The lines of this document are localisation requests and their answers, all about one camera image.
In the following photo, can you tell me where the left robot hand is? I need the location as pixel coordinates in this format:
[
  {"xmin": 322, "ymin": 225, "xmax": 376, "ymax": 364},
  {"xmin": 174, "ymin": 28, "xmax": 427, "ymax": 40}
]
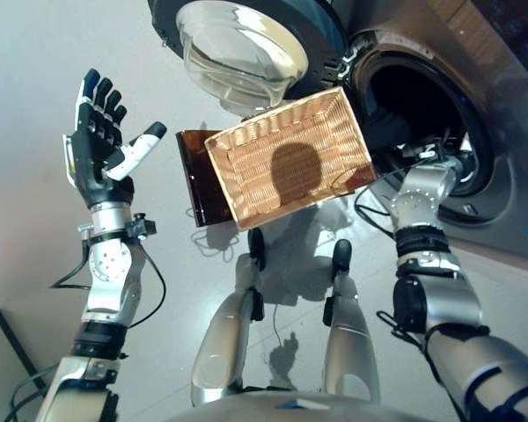
[{"xmin": 62, "ymin": 68, "xmax": 168, "ymax": 208}]

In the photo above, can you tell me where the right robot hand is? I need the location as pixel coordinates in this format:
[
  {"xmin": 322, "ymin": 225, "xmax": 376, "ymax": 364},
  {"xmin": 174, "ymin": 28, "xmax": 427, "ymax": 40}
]
[{"xmin": 397, "ymin": 137, "xmax": 480, "ymax": 182}]

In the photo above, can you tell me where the grey front-load washing machine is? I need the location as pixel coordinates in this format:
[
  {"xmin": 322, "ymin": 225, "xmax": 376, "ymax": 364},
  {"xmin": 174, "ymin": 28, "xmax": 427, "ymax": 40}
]
[{"xmin": 341, "ymin": 0, "xmax": 528, "ymax": 266}]

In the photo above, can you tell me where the round glass washing machine door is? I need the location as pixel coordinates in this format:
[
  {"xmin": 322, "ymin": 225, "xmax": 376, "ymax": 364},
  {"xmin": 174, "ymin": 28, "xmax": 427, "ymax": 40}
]
[{"xmin": 146, "ymin": 0, "xmax": 349, "ymax": 116}]

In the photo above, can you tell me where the brown wooden stool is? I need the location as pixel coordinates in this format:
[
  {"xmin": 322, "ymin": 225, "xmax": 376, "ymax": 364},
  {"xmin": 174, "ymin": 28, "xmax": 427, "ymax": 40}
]
[{"xmin": 174, "ymin": 128, "xmax": 244, "ymax": 229}]

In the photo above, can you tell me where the rectangular wicker basket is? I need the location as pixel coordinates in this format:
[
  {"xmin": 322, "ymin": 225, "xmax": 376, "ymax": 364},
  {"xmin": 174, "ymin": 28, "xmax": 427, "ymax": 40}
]
[{"xmin": 203, "ymin": 85, "xmax": 378, "ymax": 233}]

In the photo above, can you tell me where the grey board with dark edge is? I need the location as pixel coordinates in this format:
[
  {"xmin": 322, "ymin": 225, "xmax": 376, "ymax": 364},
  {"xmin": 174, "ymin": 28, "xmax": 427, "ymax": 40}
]
[{"xmin": 0, "ymin": 307, "xmax": 48, "ymax": 391}]

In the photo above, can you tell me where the left silver robot leg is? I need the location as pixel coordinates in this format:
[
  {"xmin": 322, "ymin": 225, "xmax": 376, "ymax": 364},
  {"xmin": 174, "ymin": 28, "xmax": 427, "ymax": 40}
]
[{"xmin": 190, "ymin": 227, "xmax": 268, "ymax": 409}]

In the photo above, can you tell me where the grey robot torso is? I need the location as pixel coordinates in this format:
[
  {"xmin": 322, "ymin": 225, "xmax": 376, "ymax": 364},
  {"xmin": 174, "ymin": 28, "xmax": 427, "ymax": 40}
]
[{"xmin": 165, "ymin": 388, "xmax": 437, "ymax": 422}]

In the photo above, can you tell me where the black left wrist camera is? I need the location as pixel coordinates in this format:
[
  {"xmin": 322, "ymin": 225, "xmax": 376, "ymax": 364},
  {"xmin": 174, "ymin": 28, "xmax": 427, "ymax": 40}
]
[{"xmin": 124, "ymin": 212, "xmax": 158, "ymax": 239}]

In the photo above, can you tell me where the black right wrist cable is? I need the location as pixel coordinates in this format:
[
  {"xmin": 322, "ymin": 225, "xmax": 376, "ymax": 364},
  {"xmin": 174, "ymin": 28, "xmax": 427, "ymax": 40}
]
[{"xmin": 353, "ymin": 164, "xmax": 424, "ymax": 239}]

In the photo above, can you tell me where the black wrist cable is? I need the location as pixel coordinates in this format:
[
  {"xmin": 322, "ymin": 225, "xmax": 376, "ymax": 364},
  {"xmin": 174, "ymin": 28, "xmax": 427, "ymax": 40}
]
[
  {"xmin": 353, "ymin": 164, "xmax": 424, "ymax": 239},
  {"xmin": 10, "ymin": 231, "xmax": 168, "ymax": 422}
]

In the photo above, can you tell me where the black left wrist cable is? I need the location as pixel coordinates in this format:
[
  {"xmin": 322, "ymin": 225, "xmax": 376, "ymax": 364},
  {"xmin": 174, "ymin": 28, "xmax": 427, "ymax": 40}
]
[{"xmin": 10, "ymin": 231, "xmax": 168, "ymax": 422}]

